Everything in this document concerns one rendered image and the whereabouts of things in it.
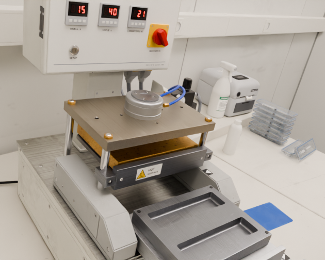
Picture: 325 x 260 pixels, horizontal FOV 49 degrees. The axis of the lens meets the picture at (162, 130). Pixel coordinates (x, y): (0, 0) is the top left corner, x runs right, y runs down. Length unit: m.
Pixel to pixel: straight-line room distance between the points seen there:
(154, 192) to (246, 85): 0.98
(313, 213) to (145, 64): 0.76
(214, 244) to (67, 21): 0.50
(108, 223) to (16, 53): 0.69
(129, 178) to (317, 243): 0.68
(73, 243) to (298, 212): 0.77
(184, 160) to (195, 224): 0.15
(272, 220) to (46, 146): 0.70
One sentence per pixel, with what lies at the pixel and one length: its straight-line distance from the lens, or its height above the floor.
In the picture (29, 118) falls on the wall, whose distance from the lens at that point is 1.27.
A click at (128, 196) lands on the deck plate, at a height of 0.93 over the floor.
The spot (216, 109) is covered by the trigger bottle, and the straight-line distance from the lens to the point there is 1.64.
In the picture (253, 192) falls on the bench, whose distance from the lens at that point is 1.28.
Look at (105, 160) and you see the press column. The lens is 0.65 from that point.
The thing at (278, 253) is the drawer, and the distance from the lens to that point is 0.66.
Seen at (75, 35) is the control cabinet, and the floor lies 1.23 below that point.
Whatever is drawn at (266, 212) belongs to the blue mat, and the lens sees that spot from 1.21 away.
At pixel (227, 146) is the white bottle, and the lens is 1.45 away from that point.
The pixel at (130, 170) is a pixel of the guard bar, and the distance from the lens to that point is 0.67.
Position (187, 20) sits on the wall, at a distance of 1.57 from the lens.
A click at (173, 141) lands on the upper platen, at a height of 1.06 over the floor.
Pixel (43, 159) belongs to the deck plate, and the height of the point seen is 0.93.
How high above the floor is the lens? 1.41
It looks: 26 degrees down
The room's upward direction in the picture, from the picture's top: 12 degrees clockwise
